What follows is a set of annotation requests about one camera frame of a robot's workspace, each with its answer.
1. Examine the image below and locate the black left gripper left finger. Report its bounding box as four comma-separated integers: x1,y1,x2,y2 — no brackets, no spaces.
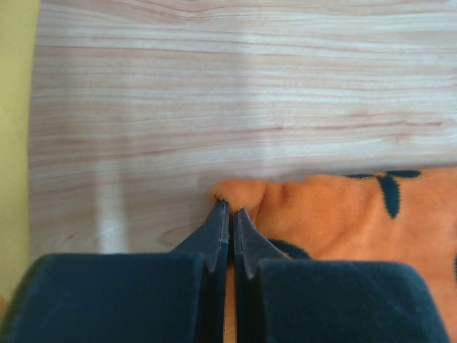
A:
1,202,230,342

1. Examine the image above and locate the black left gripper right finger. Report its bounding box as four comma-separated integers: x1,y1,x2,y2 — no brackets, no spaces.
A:
233,211,449,342

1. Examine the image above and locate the orange patterned plush pillowcase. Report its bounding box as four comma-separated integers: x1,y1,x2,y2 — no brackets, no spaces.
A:
211,168,456,341

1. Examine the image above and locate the yellow cloth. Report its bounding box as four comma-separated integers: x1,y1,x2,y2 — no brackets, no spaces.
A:
1,0,39,301

